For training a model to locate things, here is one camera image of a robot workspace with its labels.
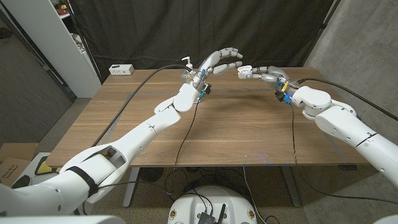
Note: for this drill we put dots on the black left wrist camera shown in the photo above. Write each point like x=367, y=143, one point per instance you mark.
x=206, y=90

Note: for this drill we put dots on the black antenna module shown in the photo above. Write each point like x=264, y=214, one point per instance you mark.
x=208, y=217

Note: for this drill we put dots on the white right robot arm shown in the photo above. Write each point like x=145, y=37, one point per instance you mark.
x=342, y=124

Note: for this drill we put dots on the clear hand sanitizer pump bottle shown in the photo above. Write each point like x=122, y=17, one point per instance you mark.
x=188, y=65

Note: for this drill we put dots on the black round fan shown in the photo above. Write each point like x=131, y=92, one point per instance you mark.
x=151, y=174

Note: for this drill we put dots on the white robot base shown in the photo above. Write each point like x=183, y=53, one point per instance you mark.
x=192, y=205

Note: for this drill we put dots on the white AirPods case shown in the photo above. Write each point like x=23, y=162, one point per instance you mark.
x=244, y=72

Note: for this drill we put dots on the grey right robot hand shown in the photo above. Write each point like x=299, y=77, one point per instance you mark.
x=273, y=74

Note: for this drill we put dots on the white floor board black marks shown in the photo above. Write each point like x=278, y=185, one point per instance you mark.
x=34, y=174

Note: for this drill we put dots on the black backdrop curtain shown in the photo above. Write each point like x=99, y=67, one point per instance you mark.
x=155, y=31

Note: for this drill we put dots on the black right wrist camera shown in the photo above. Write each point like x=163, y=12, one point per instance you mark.
x=283, y=95

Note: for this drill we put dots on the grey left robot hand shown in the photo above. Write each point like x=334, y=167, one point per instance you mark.
x=211, y=62

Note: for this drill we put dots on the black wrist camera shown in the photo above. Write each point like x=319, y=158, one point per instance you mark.
x=206, y=90
x=283, y=95

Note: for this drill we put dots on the white power strip box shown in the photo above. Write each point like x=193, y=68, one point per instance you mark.
x=121, y=69

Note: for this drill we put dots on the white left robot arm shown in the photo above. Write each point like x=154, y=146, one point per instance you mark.
x=133, y=140

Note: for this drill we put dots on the black backdrop stand pole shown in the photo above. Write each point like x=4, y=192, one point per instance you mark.
x=85, y=43
x=320, y=31

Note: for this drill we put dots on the grey metal table leg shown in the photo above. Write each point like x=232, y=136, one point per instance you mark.
x=290, y=186
x=130, y=189

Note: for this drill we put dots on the brown cardboard box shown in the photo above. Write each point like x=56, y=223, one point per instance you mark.
x=12, y=158

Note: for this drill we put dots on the white shelf cabinet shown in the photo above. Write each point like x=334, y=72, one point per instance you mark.
x=56, y=46

